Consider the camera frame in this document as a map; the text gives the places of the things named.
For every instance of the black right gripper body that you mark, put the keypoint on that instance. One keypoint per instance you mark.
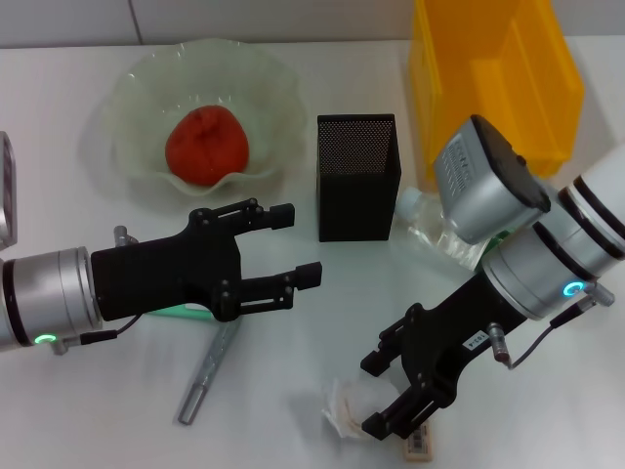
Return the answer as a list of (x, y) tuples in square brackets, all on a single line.
[(449, 342)]

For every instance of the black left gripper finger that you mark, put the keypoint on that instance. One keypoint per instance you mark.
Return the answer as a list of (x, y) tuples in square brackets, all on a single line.
[(280, 216), (307, 276)]

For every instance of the mint green pen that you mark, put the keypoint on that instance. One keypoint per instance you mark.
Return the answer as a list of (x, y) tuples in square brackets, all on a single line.
[(180, 312)]

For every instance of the silver grey pen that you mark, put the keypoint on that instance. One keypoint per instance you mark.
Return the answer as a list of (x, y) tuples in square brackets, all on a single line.
[(205, 366)]

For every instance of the black mesh pen holder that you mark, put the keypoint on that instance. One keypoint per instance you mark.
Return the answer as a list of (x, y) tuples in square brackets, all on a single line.
[(356, 205)]

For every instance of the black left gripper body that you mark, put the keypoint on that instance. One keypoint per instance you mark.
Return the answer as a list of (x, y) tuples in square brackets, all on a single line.
[(166, 273)]

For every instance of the clear green-label water bottle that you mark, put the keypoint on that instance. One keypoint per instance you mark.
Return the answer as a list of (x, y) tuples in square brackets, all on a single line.
[(425, 215)]

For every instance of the white paper ball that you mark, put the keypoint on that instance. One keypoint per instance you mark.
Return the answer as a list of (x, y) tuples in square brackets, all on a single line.
[(351, 396)]

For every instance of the yellow plastic bin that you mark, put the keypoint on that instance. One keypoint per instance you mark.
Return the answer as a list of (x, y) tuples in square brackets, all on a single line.
[(488, 49)]

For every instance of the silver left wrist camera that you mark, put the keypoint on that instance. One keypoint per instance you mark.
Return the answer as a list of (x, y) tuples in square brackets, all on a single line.
[(7, 195)]

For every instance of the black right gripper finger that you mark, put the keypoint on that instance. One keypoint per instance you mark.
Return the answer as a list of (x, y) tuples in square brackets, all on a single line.
[(386, 425), (373, 364)]

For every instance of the beige eraser with barcode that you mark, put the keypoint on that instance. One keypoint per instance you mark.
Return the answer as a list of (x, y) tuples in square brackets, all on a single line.
[(420, 447)]

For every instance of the orange fruit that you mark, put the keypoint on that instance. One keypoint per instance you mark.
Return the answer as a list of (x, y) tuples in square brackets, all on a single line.
[(205, 146)]

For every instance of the pale green glass fruit plate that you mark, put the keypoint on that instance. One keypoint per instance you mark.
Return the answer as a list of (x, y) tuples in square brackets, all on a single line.
[(141, 98)]

